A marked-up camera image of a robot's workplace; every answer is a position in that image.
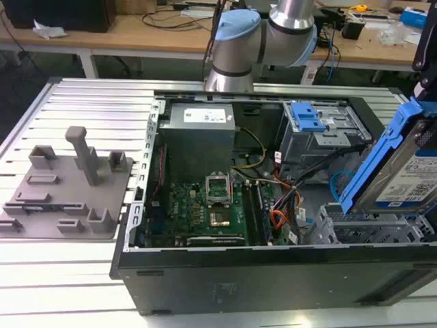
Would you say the blue empty disk carrier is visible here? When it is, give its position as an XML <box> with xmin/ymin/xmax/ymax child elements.
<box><xmin>290</xmin><ymin>101</ymin><xmax>328</xmax><ymax>133</ymax></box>

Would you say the black wire bundle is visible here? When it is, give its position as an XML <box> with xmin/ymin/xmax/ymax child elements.
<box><xmin>285</xmin><ymin>142</ymin><xmax>371</xmax><ymax>219</ymax></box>

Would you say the blue wire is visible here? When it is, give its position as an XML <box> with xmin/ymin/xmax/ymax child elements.
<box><xmin>329</xmin><ymin>169</ymin><xmax>353</xmax><ymax>206</ymax></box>

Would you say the silver perforated disk bay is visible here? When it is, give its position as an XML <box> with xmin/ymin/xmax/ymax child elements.
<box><xmin>312</xmin><ymin>203</ymin><xmax>437</xmax><ymax>245</ymax></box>

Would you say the black PC case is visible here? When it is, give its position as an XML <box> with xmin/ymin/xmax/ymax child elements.
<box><xmin>109</xmin><ymin>85</ymin><xmax>437</xmax><ymax>317</ymax></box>

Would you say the metal socket cover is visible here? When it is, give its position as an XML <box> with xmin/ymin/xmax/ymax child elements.
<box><xmin>205</xmin><ymin>173</ymin><xmax>231</xmax><ymax>208</ymax></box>

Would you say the grey parts rack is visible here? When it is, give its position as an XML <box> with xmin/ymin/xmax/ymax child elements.
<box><xmin>0</xmin><ymin>125</ymin><xmax>136</xmax><ymax>241</ymax></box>

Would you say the blue hanging cable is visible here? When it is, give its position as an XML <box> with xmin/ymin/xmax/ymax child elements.
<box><xmin>326</xmin><ymin>27</ymin><xmax>339</xmax><ymax>83</ymax></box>

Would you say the hard disk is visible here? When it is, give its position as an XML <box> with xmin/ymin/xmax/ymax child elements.
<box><xmin>336</xmin><ymin>97</ymin><xmax>437</xmax><ymax>217</ymax></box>

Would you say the yellow and black wire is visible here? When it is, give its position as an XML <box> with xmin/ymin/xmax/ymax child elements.
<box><xmin>231</xmin><ymin>126</ymin><xmax>268</xmax><ymax>170</ymax></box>

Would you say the crumpled white plastic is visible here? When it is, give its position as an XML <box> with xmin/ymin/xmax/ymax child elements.
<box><xmin>32</xmin><ymin>18</ymin><xmax>68</xmax><ymax>39</ymax></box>

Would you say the orange and red wire bundle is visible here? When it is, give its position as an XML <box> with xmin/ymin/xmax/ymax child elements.
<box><xmin>269</xmin><ymin>191</ymin><xmax>305</xmax><ymax>230</ymax></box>

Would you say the black cup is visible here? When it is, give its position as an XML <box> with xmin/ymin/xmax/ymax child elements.
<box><xmin>341</xmin><ymin>18</ymin><xmax>365</xmax><ymax>40</ymax></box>

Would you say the CPU socket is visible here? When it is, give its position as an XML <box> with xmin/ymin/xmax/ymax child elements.
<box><xmin>208</xmin><ymin>210</ymin><xmax>231</xmax><ymax>229</ymax></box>

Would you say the grey power supply unit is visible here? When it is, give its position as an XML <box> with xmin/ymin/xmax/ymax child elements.
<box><xmin>158</xmin><ymin>102</ymin><xmax>237</xmax><ymax>174</ymax></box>

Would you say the blue cardboard box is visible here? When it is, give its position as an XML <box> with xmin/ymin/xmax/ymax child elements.
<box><xmin>398</xmin><ymin>8</ymin><xmax>430</xmax><ymax>29</ymax></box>

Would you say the silver drive cage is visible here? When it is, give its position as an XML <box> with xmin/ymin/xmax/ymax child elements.
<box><xmin>275</xmin><ymin>100</ymin><xmax>373</xmax><ymax>175</ymax></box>

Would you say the wooden desk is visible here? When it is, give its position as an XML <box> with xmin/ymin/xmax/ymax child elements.
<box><xmin>307</xmin><ymin>6</ymin><xmax>427</xmax><ymax>83</ymax></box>
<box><xmin>0</xmin><ymin>12</ymin><xmax>219</xmax><ymax>80</ymax></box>

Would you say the clear plastic bag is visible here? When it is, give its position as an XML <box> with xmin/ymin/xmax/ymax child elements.
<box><xmin>378</xmin><ymin>23</ymin><xmax>417</xmax><ymax>46</ymax></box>

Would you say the dark RAM stick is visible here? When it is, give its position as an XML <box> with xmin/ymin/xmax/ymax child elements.
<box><xmin>5</xmin><ymin>203</ymin><xmax>83</xmax><ymax>210</ymax></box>

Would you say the black box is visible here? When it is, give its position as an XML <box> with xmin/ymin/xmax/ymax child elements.
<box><xmin>0</xmin><ymin>0</ymin><xmax>117</xmax><ymax>34</ymax></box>

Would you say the green motherboard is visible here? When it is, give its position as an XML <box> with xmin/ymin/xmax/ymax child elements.
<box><xmin>143</xmin><ymin>180</ymin><xmax>274</xmax><ymax>247</ymax></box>

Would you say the black RAM slot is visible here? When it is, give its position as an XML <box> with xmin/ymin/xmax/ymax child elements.
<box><xmin>254</xmin><ymin>182</ymin><xmax>271</xmax><ymax>245</ymax></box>
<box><xmin>242</xmin><ymin>180</ymin><xmax>261</xmax><ymax>246</ymax></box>

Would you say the black graphics card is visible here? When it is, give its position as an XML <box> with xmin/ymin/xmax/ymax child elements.
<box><xmin>186</xmin><ymin>234</ymin><xmax>246</xmax><ymax>247</ymax></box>

